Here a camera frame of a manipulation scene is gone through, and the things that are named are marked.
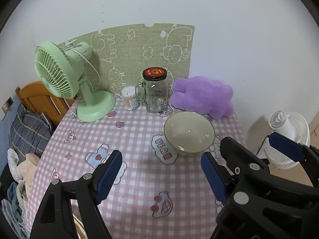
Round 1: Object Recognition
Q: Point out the glass mug jar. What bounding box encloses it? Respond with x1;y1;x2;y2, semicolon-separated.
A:
135;67;168;113

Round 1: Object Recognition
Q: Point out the purple plush cushion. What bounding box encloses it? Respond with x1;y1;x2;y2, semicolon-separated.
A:
170;76;234;120

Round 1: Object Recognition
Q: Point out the wall power socket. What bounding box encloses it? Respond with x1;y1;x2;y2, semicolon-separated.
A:
2;97;14;114

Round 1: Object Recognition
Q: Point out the grey ceramic bowl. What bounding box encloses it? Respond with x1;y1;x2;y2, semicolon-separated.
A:
163;111;215;156

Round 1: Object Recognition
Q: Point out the white standing fan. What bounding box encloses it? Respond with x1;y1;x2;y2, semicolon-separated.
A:
263;110;310;169

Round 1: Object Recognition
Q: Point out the blue plaid pillow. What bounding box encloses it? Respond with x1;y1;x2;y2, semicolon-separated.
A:
9;105;53;162

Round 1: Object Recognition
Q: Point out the wooden bed headboard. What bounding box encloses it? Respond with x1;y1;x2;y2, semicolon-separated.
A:
15;81;77;126

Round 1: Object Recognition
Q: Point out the pile of clothes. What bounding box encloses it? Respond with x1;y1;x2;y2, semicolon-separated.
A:
1;148;40;238

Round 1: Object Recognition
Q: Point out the green desk fan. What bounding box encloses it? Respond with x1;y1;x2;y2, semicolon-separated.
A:
35;42;116;122

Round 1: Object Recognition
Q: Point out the green cartoon wall mat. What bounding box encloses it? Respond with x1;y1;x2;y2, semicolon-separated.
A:
58;23;195;93

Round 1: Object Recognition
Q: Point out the cotton swab container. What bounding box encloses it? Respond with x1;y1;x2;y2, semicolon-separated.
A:
121;86;140;111

